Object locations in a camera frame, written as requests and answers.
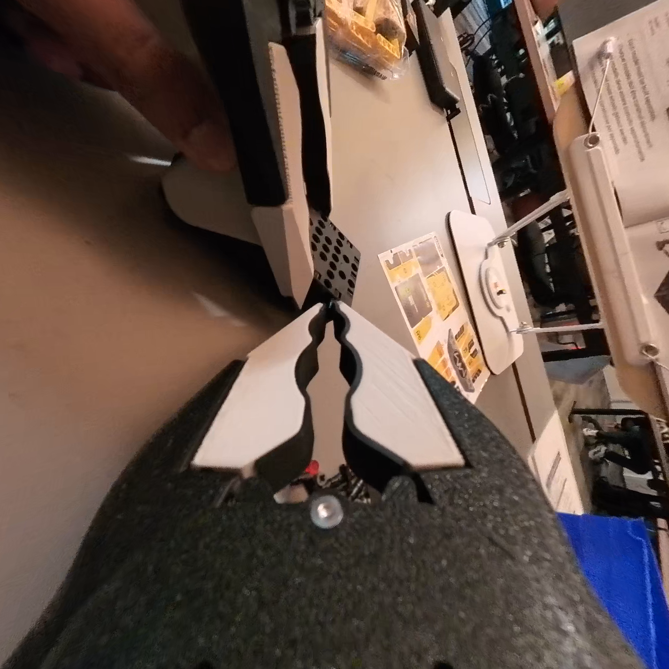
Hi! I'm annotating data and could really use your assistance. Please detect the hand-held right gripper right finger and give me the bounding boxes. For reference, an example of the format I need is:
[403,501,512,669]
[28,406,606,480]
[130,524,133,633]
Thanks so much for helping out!
[334,302,467,468]

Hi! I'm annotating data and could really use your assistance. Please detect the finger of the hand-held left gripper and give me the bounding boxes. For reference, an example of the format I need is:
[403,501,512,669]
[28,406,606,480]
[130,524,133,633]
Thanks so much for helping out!
[313,22,335,211]
[162,43,318,310]

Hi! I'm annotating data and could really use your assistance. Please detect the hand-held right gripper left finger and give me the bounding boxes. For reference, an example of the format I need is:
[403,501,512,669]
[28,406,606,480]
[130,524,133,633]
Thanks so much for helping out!
[191,303,328,478]

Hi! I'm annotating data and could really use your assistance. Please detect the black perforated plastic plate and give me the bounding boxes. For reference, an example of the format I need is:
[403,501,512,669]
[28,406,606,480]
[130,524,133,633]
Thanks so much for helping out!
[291,26,362,306]

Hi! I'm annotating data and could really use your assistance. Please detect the person's left hand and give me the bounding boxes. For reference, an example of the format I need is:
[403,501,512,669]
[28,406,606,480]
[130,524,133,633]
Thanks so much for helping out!
[31,0,237,173]

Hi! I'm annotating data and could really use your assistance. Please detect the clear bag of yellow parts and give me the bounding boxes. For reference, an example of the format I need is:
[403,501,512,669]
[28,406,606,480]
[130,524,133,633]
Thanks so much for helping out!
[324,0,408,82]

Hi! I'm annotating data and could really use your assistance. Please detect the yellow grey sticker sheet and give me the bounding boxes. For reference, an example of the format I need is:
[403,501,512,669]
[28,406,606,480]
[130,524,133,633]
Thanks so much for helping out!
[377,232,492,403]

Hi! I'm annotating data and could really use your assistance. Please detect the black rectangular device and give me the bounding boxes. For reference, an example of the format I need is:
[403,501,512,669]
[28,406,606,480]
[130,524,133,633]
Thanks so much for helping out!
[415,0,462,120]

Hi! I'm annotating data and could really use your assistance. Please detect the white booklet stand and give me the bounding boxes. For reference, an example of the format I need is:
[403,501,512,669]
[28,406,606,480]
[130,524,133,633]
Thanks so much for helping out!
[445,131,669,376]

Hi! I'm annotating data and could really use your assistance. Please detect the white printed card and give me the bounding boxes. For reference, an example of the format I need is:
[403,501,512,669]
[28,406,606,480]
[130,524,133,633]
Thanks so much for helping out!
[528,413,584,515]

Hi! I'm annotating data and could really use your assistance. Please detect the blue plastic bin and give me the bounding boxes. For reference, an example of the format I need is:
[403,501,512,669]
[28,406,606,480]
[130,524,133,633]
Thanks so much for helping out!
[556,512,669,669]

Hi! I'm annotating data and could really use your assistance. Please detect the white instruction booklet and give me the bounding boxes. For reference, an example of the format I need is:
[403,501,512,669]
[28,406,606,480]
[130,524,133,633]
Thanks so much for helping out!
[572,0,669,320]

